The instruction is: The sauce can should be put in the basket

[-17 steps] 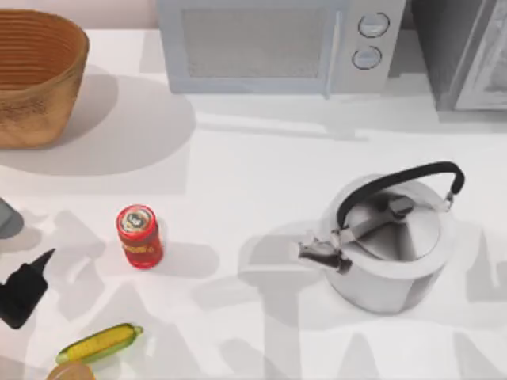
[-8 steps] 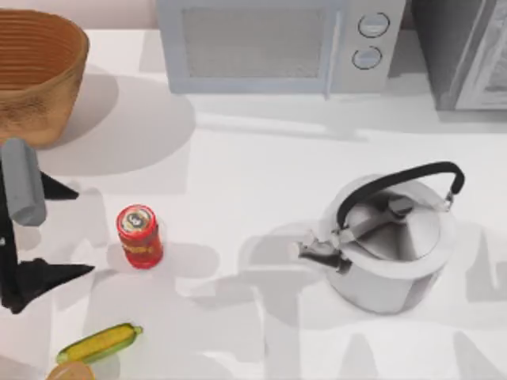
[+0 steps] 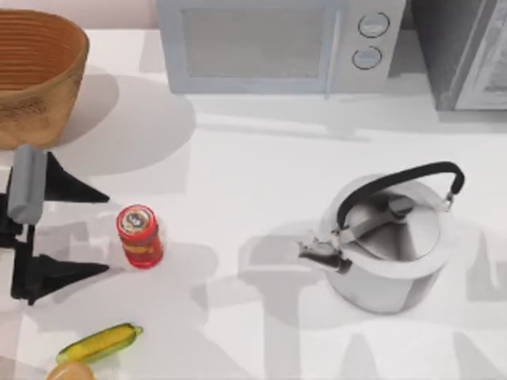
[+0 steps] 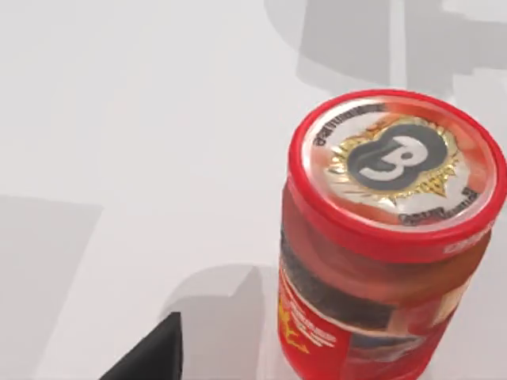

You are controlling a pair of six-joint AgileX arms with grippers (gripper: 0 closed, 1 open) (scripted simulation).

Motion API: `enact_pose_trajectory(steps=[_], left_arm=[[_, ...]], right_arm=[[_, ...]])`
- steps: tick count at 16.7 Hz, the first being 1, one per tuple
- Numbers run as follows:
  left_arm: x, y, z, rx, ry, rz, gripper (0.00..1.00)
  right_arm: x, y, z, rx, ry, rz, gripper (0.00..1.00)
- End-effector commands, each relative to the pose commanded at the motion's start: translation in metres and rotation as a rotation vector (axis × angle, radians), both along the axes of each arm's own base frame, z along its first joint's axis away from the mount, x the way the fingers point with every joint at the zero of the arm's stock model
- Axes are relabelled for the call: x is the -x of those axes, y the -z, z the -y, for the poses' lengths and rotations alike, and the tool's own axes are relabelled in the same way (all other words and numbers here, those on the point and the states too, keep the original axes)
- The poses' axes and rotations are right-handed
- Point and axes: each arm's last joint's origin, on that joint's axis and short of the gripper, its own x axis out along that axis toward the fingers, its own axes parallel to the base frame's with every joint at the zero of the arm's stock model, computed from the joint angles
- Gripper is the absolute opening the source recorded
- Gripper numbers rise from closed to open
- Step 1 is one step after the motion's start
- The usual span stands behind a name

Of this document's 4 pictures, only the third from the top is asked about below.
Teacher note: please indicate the red can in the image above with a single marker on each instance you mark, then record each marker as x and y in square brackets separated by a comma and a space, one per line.
[140, 241]

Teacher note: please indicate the pale microwave oven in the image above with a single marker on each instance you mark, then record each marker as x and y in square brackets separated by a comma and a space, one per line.
[356, 79]

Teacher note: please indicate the microwave oven door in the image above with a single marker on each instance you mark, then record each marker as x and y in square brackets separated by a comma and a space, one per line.
[253, 43]

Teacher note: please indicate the microwave oven knob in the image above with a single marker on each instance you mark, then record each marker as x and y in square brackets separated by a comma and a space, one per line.
[367, 58]
[373, 23]

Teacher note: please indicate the brown woven basket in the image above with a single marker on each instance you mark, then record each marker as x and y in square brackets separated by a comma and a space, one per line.
[39, 99]

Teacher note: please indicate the pale grey rounded box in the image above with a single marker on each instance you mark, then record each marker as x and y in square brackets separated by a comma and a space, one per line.
[27, 182]

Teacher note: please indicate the yellow corn cob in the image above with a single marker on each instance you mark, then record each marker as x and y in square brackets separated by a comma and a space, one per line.
[99, 342]

